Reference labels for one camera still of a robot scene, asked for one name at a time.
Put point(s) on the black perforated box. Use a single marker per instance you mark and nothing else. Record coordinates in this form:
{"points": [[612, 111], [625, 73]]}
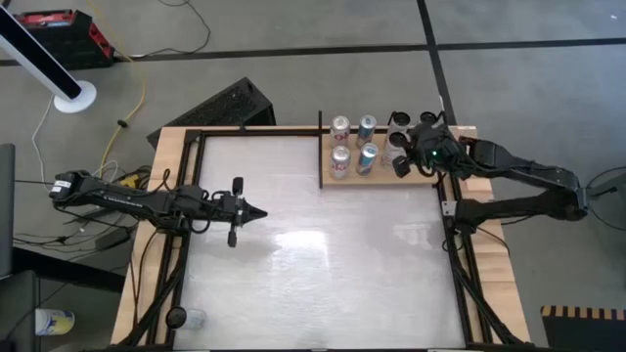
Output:
{"points": [[230, 105]]}

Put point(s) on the silver metal bracket plate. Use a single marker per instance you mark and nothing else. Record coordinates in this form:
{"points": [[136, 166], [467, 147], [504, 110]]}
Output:
{"points": [[448, 208]]}

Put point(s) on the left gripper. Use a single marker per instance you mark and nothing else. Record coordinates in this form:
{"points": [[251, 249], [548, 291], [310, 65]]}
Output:
{"points": [[220, 207]]}

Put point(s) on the blue silver Red Bull can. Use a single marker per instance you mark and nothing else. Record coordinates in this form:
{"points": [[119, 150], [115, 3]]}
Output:
{"points": [[367, 124], [368, 154]]}

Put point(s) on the black power adapter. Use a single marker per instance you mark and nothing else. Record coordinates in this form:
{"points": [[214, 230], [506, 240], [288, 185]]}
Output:
{"points": [[112, 238]]}

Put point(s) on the wooden shelf board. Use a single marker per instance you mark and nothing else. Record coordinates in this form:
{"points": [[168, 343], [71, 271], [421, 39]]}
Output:
{"points": [[371, 182]]}

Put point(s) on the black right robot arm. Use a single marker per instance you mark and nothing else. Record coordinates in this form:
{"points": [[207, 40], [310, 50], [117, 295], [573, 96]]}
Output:
{"points": [[528, 176]]}

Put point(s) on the yellow plug connector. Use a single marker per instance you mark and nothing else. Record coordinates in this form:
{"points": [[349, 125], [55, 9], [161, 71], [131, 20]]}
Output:
{"points": [[128, 182]]}

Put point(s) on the tall white black floor stand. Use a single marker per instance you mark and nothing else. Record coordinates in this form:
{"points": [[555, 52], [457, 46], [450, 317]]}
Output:
{"points": [[73, 100]]}

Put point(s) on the grey panel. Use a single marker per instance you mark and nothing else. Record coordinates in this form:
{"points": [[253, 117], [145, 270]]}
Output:
{"points": [[6, 210]]}

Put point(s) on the black metal shelf frame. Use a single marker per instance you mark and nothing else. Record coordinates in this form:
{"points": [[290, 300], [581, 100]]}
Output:
{"points": [[320, 122]]}

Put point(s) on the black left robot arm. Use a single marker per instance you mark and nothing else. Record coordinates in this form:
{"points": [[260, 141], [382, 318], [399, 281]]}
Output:
{"points": [[122, 198]]}

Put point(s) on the white yellow blue canister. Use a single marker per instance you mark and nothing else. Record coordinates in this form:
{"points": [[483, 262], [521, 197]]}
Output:
{"points": [[54, 322]]}

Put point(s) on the black aluminium table frame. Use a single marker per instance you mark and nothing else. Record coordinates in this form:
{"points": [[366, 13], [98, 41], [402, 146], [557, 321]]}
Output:
{"points": [[269, 131]]}

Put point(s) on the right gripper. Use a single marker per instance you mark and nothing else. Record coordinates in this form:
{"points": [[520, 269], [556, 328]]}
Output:
{"points": [[435, 146]]}

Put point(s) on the red black toolbox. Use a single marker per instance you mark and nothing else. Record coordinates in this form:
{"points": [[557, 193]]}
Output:
{"points": [[68, 39]]}

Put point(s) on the black box orange striped edge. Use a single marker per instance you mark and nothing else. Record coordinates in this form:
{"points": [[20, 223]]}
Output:
{"points": [[587, 335]]}

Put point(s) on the white glossy table sheet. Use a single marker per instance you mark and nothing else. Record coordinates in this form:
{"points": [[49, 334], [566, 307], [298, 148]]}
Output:
{"points": [[254, 293]]}

